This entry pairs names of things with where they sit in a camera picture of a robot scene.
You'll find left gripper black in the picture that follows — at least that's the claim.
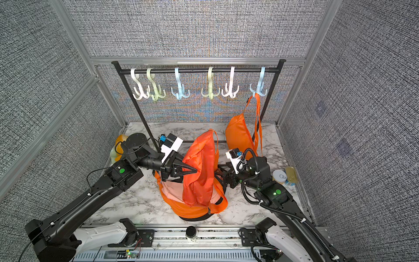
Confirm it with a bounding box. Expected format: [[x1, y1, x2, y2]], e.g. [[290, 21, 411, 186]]
[[135, 150, 196, 183]]

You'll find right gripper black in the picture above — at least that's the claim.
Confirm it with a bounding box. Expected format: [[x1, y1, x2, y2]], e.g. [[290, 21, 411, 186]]
[[214, 161, 264, 195]]

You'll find pink waist bag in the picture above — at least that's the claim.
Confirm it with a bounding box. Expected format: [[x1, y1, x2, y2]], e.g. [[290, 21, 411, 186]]
[[161, 181, 221, 204]]

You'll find dark orange waist bag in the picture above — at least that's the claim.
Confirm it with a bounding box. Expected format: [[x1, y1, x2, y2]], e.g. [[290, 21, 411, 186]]
[[183, 129, 218, 207]]

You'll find bright orange waist bag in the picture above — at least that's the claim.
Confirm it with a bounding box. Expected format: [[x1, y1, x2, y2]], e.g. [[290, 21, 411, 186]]
[[225, 95, 263, 156]]

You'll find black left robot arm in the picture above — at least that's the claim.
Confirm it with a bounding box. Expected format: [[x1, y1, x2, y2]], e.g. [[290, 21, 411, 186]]
[[25, 133, 197, 262]]

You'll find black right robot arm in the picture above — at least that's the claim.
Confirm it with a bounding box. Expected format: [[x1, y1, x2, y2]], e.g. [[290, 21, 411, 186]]
[[217, 157, 355, 262]]

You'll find orange bag bottom pile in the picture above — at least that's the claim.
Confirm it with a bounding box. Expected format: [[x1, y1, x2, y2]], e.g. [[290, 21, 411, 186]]
[[153, 171, 228, 222]]

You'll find blue hook middle left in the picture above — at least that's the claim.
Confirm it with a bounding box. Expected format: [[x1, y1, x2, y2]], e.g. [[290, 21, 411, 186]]
[[171, 68, 190, 100]]

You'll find blue hook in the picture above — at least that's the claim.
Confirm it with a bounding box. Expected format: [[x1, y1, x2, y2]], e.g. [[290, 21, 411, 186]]
[[171, 68, 190, 100], [249, 67, 267, 97]]

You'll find green hook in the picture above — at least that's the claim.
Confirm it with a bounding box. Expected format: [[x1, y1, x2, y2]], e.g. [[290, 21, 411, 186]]
[[201, 67, 220, 100], [146, 68, 166, 102]]

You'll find white hook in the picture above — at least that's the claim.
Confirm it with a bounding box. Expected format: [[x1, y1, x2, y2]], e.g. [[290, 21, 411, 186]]
[[221, 67, 240, 99], [130, 68, 150, 100]]

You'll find white hook far left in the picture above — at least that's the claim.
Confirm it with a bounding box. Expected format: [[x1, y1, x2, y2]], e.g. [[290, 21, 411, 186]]
[[130, 68, 150, 100]]

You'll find blue hook far right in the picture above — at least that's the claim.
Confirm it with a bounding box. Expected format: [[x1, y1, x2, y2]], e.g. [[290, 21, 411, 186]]
[[249, 67, 267, 97]]

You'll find green hook middle right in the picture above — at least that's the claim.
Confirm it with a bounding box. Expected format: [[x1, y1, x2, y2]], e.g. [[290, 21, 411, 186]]
[[201, 67, 220, 100]]

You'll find yellow tin can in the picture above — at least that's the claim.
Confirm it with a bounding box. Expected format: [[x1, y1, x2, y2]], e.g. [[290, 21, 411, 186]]
[[272, 169, 288, 184]]

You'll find round bread bun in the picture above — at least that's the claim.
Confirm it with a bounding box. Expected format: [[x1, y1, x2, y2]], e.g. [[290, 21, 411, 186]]
[[114, 134, 128, 157]]

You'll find black metal clothes rack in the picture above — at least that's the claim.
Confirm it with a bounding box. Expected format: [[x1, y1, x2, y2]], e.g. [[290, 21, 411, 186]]
[[111, 59, 287, 152]]

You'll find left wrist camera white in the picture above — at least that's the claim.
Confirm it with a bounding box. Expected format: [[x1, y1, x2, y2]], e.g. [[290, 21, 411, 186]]
[[159, 133, 183, 163]]

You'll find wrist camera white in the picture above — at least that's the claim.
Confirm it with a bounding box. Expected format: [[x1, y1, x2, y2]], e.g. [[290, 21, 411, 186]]
[[225, 148, 246, 174], [159, 133, 183, 163]]

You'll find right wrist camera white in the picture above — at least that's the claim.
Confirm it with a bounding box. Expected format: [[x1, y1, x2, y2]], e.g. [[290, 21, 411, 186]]
[[225, 148, 246, 174]]

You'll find black round knob on rail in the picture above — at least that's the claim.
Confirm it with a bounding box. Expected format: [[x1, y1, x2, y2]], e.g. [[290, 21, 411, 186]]
[[185, 226, 197, 242]]

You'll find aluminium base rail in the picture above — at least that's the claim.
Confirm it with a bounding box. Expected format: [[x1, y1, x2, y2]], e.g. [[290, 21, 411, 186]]
[[73, 225, 328, 262]]

